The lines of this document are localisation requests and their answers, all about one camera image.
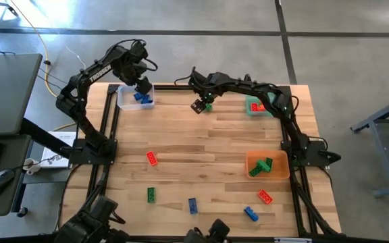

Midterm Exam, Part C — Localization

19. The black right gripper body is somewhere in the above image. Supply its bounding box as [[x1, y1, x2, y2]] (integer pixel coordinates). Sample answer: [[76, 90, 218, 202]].
[[193, 85, 217, 104]]

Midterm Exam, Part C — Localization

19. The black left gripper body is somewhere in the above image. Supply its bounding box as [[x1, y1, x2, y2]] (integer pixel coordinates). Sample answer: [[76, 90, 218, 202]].
[[123, 59, 154, 96]]

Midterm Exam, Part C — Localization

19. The clear plastic bin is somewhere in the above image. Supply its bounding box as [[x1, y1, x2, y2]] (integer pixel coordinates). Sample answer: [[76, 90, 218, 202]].
[[116, 84, 156, 111]]

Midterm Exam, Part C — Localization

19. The teal plastic bin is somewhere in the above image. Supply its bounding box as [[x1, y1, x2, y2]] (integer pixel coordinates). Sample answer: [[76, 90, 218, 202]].
[[244, 95, 276, 118]]

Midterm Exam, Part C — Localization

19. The orange plastic bin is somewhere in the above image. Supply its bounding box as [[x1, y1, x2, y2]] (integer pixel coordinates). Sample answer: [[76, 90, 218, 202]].
[[245, 150, 290, 180]]

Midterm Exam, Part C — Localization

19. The black diagonal stand leg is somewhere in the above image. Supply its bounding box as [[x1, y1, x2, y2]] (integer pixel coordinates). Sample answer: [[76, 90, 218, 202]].
[[20, 117, 74, 159]]

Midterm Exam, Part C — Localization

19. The white booklet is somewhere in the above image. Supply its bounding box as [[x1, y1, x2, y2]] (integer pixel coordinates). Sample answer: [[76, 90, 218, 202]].
[[41, 130, 78, 169]]

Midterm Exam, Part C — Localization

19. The grey desk top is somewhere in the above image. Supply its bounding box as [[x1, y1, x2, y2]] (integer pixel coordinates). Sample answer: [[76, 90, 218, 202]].
[[0, 53, 43, 136]]

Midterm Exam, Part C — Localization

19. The white mug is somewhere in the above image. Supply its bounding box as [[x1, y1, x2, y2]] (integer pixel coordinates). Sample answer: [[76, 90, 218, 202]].
[[22, 157, 42, 176]]

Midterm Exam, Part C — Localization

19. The black desk surface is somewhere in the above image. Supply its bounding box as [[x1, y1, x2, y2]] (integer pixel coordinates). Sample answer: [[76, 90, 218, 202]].
[[0, 134, 34, 217]]

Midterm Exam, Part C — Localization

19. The yellow cable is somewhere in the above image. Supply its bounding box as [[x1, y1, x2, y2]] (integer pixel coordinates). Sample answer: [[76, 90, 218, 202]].
[[10, 0, 77, 132]]

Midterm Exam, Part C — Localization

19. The grey metal table leg frame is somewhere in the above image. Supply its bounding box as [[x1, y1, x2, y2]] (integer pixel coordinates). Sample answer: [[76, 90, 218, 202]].
[[351, 92, 389, 197]]

